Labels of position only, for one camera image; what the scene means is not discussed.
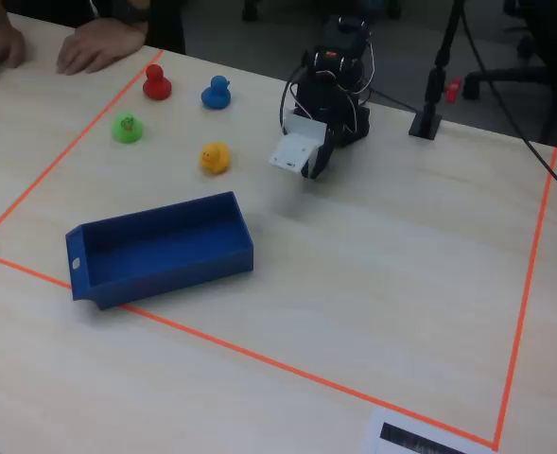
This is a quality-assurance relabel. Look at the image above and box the yellow rubber duck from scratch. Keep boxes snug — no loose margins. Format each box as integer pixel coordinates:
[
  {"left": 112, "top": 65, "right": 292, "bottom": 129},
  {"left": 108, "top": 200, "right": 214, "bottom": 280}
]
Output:
[{"left": 198, "top": 142, "right": 232, "bottom": 176}]

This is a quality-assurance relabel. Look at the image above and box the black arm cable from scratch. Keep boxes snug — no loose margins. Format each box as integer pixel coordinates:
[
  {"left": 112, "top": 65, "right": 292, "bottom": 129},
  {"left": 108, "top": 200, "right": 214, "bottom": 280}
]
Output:
[{"left": 279, "top": 63, "right": 310, "bottom": 139}]

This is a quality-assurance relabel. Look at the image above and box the blue rubber duck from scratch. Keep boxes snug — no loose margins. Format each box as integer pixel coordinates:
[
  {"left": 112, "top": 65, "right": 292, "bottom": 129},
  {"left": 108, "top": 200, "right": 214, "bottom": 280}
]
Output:
[{"left": 200, "top": 75, "right": 233, "bottom": 111}]

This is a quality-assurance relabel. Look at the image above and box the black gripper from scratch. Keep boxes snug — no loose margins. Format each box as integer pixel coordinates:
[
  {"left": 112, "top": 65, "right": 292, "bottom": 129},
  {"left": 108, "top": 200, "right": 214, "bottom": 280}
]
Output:
[{"left": 295, "top": 79, "right": 351, "bottom": 181}]

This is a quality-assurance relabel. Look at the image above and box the person's left hand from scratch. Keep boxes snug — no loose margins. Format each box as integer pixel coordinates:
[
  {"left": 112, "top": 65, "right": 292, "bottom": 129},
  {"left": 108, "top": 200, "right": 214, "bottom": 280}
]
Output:
[{"left": 55, "top": 18, "right": 146, "bottom": 77}]

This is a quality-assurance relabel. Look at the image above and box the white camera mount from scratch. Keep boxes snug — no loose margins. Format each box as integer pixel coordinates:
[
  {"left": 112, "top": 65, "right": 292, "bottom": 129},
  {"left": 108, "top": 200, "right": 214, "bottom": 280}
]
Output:
[{"left": 267, "top": 107, "right": 329, "bottom": 180}]

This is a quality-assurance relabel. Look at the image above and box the green rubber duck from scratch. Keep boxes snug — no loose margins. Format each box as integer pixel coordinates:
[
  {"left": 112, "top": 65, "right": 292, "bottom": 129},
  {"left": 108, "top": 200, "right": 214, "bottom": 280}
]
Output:
[{"left": 111, "top": 112, "right": 145, "bottom": 145}]

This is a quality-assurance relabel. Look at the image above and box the blue plastic box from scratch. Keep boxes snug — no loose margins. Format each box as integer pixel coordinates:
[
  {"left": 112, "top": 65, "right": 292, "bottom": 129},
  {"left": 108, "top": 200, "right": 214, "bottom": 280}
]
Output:
[{"left": 64, "top": 190, "right": 255, "bottom": 311}]

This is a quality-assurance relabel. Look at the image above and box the orange tape strip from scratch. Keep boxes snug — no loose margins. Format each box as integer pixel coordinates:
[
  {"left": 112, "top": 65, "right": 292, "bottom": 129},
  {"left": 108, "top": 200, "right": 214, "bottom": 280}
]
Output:
[
  {"left": 493, "top": 147, "right": 557, "bottom": 450},
  {"left": 0, "top": 49, "right": 165, "bottom": 251},
  {"left": 0, "top": 248, "right": 499, "bottom": 450}
]

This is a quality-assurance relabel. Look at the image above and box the long black cable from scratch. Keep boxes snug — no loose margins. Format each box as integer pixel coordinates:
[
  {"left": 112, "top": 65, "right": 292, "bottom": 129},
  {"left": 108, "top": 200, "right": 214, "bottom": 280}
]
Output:
[{"left": 461, "top": 0, "right": 557, "bottom": 207}]

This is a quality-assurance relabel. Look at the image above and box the white paper black bar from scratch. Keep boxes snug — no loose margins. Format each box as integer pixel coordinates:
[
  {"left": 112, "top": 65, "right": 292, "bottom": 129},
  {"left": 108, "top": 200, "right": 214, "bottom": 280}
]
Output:
[{"left": 361, "top": 409, "right": 495, "bottom": 454}]

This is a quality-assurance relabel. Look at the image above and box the black office chair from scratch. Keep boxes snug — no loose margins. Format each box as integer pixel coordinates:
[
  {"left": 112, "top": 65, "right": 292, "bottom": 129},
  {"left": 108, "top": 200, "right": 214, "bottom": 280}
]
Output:
[{"left": 461, "top": 0, "right": 557, "bottom": 146}]

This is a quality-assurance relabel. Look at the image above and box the red rubber duck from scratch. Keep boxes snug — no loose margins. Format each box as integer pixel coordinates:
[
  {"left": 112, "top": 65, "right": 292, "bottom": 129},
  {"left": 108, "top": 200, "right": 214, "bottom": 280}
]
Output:
[{"left": 142, "top": 63, "right": 173, "bottom": 101}]

